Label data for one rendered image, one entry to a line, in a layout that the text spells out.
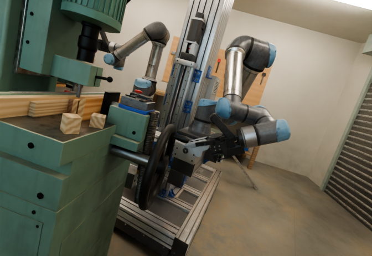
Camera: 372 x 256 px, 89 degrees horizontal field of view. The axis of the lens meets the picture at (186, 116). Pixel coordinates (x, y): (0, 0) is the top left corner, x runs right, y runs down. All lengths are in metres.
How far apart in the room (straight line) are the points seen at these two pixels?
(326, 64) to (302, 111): 0.98
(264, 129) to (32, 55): 0.77
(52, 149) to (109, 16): 0.41
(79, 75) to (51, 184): 0.33
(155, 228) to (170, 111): 0.75
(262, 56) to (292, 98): 3.29
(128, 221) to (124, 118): 0.91
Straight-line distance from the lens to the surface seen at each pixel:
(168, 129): 0.58
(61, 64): 0.75
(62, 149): 0.50
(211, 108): 1.17
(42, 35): 0.76
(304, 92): 4.36
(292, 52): 4.30
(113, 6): 0.70
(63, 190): 0.58
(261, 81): 4.04
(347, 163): 4.01
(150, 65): 1.50
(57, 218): 0.62
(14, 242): 0.73
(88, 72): 0.69
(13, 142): 0.58
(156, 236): 1.38
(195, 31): 1.37
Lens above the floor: 1.09
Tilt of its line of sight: 9 degrees down
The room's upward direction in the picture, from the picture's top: 16 degrees clockwise
